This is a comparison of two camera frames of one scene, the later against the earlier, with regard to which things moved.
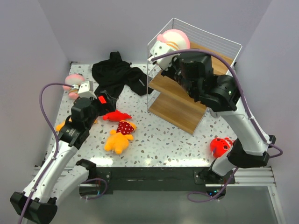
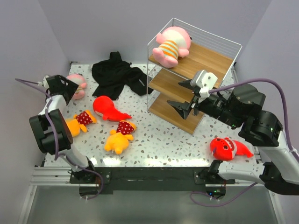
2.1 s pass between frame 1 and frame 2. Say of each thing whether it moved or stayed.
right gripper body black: moved
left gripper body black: moved
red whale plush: stayed
